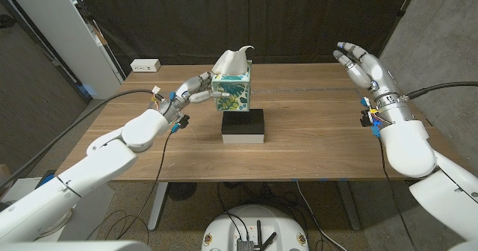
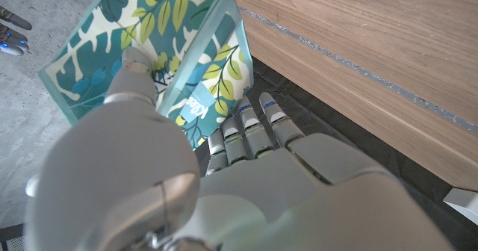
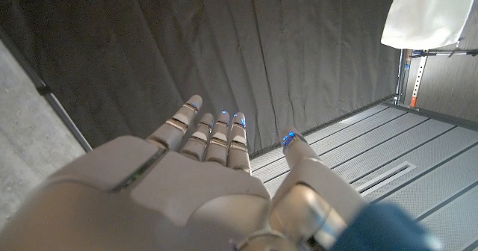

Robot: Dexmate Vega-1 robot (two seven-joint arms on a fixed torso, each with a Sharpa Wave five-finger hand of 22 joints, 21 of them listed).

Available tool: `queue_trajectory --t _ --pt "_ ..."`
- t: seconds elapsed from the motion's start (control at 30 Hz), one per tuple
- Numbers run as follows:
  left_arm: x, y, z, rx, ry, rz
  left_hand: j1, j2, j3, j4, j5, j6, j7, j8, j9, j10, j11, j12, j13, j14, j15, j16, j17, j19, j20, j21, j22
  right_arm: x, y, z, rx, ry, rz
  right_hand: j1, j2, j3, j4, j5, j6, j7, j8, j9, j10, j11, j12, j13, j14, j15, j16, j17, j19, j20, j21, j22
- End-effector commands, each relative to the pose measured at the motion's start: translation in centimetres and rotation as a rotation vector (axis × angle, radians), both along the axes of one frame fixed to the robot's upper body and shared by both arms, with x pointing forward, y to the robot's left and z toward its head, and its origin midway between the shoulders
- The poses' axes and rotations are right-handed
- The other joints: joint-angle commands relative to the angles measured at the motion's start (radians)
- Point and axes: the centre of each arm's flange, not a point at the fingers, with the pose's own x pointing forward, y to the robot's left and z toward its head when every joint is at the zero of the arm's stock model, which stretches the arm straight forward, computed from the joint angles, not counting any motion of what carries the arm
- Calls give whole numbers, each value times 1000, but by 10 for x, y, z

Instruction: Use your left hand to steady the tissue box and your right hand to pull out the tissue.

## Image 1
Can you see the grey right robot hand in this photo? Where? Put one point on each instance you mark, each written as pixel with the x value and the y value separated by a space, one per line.
pixel 377 75

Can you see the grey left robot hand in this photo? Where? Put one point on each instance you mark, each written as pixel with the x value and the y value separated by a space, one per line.
pixel 183 94

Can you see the teal leaf print tissue box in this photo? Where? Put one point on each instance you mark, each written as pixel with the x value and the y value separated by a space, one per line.
pixel 233 94

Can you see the white tissue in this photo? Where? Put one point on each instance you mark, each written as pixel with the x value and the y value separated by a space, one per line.
pixel 231 62

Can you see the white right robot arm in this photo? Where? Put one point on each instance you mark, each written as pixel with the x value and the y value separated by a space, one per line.
pixel 411 150

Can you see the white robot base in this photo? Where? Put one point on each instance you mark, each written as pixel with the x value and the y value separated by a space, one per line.
pixel 276 225

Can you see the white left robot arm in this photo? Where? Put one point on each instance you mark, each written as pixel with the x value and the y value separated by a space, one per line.
pixel 93 172

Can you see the grey electronics box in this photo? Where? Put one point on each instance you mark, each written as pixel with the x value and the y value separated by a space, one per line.
pixel 245 245

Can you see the brown cardboard box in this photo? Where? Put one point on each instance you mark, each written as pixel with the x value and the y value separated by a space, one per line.
pixel 3 172

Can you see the white power strip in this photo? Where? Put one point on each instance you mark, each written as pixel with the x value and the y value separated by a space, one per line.
pixel 145 65

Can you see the black and white block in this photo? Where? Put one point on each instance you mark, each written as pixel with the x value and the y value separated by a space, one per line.
pixel 242 126

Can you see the black backdrop stand pole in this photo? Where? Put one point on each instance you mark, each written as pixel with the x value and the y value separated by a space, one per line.
pixel 405 4

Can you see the dark grey fabric mat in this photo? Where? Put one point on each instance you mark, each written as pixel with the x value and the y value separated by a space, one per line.
pixel 242 19

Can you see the black round fan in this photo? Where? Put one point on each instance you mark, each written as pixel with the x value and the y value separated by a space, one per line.
pixel 182 191

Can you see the white table leg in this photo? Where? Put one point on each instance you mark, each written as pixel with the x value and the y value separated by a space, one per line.
pixel 158 206

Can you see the white cabinet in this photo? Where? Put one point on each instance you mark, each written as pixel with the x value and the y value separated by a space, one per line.
pixel 63 30

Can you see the grey table leg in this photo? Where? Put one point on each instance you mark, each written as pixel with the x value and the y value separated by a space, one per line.
pixel 351 210

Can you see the upright black antenna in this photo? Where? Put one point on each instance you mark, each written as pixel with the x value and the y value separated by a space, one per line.
pixel 258 232

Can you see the tilted black antenna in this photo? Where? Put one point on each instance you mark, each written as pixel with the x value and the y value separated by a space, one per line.
pixel 269 240

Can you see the white robot torso edge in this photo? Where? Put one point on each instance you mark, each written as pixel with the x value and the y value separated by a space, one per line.
pixel 74 246

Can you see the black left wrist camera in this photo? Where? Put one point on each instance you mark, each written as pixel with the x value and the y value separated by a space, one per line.
pixel 184 121

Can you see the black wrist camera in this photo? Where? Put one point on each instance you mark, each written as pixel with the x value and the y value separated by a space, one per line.
pixel 184 121
pixel 366 118

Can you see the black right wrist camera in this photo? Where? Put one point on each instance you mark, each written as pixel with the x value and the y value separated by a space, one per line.
pixel 366 118

